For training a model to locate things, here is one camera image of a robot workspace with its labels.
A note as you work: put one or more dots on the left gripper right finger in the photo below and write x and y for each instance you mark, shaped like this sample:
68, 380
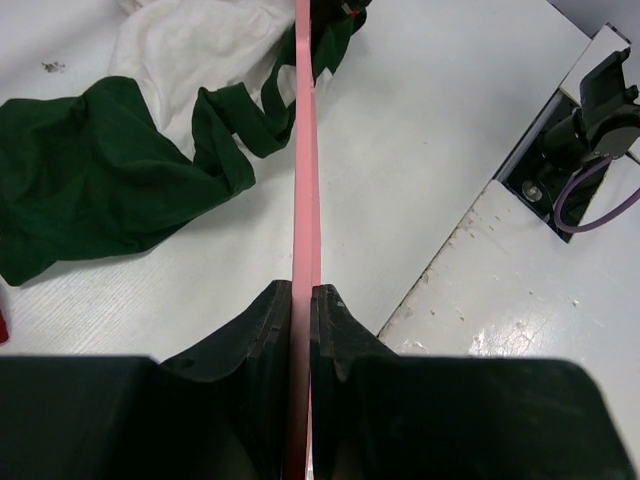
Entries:
380, 415

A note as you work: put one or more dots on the pink plastic hanger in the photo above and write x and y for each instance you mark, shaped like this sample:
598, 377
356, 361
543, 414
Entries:
306, 256

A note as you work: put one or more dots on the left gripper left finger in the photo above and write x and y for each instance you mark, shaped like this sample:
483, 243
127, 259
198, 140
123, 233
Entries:
214, 411

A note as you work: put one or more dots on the white green raglan t shirt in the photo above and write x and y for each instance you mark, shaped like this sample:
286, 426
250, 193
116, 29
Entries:
195, 92

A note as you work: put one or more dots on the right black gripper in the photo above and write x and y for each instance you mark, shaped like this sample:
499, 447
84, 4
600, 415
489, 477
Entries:
327, 11

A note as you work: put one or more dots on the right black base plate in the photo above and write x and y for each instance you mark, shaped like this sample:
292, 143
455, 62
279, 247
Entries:
537, 181

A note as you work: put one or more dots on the red t shirt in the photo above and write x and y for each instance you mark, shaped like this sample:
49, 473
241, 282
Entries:
4, 332

